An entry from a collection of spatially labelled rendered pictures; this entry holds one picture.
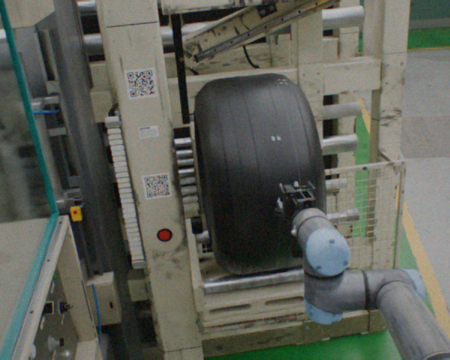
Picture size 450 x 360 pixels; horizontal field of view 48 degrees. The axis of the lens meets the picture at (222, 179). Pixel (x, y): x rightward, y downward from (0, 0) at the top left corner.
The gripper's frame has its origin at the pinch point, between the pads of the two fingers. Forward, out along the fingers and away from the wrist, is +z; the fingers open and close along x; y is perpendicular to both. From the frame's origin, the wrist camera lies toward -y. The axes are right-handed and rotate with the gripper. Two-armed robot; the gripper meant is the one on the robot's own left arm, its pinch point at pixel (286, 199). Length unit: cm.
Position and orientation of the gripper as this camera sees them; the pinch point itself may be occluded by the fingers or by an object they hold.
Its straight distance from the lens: 124.7
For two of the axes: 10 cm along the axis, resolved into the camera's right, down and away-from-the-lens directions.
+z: -1.2, -3.2, 9.4
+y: -1.0, -9.4, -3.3
